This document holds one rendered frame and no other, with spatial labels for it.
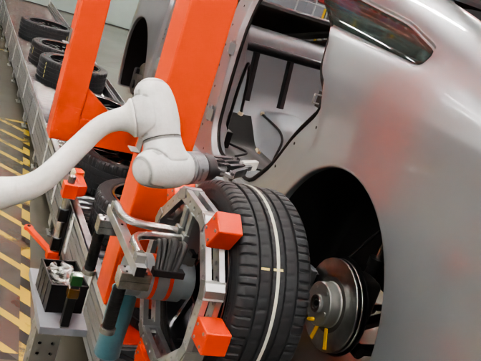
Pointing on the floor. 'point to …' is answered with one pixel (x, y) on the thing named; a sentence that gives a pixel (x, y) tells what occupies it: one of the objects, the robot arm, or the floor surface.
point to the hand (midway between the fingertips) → (248, 165)
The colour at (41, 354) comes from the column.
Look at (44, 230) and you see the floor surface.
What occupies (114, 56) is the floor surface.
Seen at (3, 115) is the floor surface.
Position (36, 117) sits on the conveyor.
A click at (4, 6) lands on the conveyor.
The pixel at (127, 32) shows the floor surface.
